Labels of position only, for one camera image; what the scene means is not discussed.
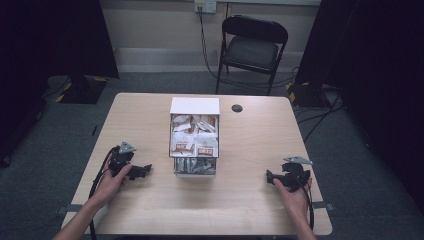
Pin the pile of silver packets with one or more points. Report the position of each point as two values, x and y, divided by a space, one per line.
195 165

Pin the black table grommet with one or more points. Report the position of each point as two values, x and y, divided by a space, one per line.
237 108

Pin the white wall outlet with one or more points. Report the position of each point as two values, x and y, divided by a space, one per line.
205 5

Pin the black stand base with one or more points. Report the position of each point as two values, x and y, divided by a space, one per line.
83 89
306 94

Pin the black curtain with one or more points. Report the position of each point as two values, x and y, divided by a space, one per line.
373 66
50 40

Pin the person's left hand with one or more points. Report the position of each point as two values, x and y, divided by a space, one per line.
111 186

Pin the person's right hand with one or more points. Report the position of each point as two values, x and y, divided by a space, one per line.
295 201

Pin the white drawer box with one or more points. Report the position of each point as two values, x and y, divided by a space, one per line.
194 106

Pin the pile of white brown packets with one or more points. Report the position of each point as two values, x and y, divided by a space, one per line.
194 138

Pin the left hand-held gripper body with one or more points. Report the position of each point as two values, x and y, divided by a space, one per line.
121 160

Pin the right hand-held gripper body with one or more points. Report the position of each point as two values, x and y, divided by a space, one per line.
295 173

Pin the black folding chair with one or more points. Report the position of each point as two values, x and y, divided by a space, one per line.
253 50

